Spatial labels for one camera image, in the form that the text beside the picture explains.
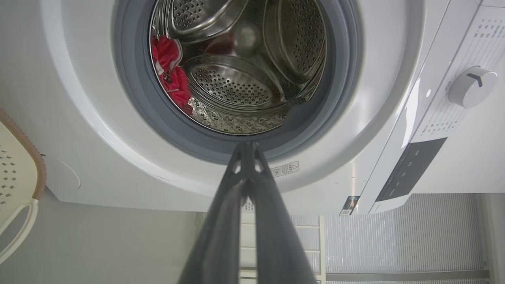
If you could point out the white front-load washing machine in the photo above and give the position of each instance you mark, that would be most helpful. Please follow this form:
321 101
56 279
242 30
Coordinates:
378 59

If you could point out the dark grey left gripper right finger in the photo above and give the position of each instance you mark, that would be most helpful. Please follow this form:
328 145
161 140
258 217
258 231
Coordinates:
276 244

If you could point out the stainless steel washing machine drum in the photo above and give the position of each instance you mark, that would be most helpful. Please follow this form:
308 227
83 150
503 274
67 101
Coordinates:
236 83

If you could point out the black QR label sticker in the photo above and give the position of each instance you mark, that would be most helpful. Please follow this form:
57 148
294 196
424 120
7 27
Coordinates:
349 205

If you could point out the black washing machine display panel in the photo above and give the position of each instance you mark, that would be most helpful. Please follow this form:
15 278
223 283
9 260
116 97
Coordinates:
412 169

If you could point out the cream perforated laundry basket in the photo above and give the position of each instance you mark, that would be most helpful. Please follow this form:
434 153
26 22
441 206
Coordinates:
15 181

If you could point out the round white filter cover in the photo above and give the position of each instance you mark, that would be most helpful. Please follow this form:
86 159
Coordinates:
61 177

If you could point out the red cloth garment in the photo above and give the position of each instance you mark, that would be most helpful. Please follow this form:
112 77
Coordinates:
173 75

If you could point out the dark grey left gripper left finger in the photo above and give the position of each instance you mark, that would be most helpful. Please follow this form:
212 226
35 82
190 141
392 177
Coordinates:
221 236

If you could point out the white round program dial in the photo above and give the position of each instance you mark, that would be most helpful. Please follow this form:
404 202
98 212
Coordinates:
471 88

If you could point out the warning sticker with triangle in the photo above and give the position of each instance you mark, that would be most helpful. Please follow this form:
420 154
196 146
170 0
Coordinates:
285 169

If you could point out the grey rubber door gasket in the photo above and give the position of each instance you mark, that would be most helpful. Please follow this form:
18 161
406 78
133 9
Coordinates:
339 79

